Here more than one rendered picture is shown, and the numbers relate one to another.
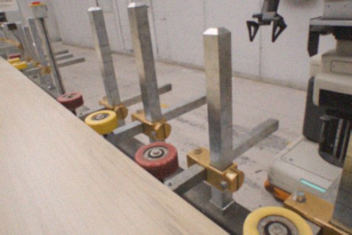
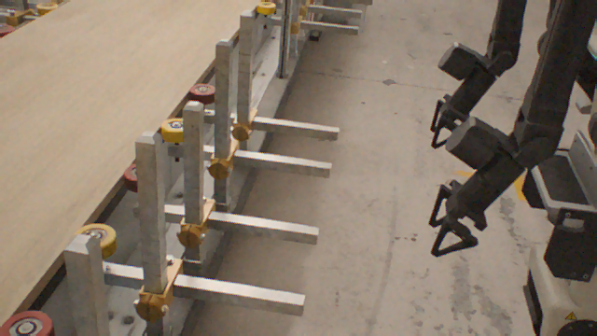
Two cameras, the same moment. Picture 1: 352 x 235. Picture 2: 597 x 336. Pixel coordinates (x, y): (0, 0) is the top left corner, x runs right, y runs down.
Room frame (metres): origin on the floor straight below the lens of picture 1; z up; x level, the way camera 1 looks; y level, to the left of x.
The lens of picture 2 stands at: (-0.22, -1.01, 1.63)
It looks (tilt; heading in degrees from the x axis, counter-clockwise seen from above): 30 degrees down; 43
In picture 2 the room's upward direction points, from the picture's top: 5 degrees clockwise
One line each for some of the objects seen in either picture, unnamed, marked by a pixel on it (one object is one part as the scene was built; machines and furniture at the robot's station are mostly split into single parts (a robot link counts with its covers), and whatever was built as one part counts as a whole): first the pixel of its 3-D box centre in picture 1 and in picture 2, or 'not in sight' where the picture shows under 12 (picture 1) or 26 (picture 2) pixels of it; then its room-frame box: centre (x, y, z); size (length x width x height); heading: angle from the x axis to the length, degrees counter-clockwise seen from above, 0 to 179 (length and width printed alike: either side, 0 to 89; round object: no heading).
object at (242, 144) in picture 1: (226, 155); (225, 223); (0.52, -0.11, 0.80); 0.43 x 0.03 x 0.04; 127
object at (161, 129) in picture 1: (150, 124); (224, 159); (0.67, 0.08, 0.83); 0.14 x 0.06 x 0.05; 37
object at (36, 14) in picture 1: (38, 12); not in sight; (1.44, 0.67, 1.18); 0.07 x 0.07 x 0.08; 37
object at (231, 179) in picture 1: (214, 169); (197, 222); (0.47, -0.07, 0.80); 0.14 x 0.06 x 0.05; 37
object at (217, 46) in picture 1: (220, 146); (194, 202); (0.45, -0.08, 0.87); 0.04 x 0.04 x 0.48; 37
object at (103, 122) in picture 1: (104, 134); (176, 142); (0.60, 0.20, 0.85); 0.08 x 0.08 x 0.11
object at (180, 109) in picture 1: (164, 116); (248, 160); (0.72, 0.04, 0.83); 0.43 x 0.03 x 0.04; 127
